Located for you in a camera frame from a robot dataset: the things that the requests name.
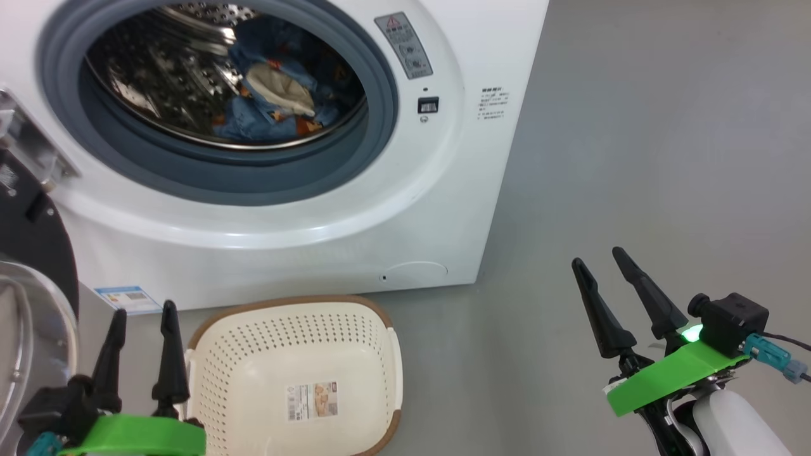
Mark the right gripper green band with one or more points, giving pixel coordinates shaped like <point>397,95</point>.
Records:
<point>671,377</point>

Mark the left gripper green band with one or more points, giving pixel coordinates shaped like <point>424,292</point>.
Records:
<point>139,437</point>

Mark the black round glass washer door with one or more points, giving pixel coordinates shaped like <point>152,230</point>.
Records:
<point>31,253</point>

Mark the blue bear print garment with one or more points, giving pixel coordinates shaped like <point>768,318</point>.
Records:
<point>253,123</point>

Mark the cream beige garment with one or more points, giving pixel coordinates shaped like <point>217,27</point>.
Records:
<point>279,88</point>

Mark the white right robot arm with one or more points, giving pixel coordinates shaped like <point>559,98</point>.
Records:
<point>735,424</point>

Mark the white front-load washing machine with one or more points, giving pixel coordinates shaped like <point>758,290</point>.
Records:
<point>443,190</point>

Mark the blue energy label sticker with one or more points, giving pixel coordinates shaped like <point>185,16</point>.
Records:
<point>127,300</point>

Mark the cream perforated laundry basket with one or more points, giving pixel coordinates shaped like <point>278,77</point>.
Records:
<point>253,361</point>

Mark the paper basket label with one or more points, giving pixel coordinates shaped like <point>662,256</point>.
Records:
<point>312,401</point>

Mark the round white filter cover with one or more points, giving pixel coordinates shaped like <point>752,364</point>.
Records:
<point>415,272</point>

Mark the grey warning sticker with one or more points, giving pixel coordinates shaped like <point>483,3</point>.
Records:
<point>404,44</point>

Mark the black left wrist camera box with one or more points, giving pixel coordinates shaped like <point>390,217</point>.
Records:
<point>54,405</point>

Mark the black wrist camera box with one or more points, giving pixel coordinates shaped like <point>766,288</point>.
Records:
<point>735,320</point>
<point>54,405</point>

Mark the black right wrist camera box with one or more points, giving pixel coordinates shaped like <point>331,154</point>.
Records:
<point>735,320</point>

